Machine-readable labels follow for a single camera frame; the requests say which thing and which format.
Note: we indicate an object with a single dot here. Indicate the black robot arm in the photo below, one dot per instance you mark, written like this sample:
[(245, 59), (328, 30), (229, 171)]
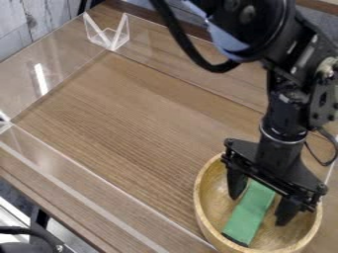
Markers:
[(267, 30)]

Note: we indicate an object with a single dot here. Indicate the clear acrylic barrier wall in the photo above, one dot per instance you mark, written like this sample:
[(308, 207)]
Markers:
[(112, 129)]

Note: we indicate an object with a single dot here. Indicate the green stick block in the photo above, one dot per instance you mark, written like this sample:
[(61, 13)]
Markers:
[(248, 216)]

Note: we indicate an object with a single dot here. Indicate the wooden bowl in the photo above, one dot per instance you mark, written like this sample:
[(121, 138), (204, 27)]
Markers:
[(215, 206)]

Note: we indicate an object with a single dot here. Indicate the black table leg frame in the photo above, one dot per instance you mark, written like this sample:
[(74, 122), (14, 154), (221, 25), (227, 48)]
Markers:
[(40, 224)]

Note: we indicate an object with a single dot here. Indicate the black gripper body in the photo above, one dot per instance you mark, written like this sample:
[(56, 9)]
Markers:
[(272, 162)]

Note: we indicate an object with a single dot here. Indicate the clear acrylic corner bracket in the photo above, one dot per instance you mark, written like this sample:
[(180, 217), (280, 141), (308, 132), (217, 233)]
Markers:
[(109, 38)]

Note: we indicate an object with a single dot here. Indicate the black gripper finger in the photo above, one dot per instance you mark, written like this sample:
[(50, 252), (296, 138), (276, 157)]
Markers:
[(237, 181), (291, 206)]

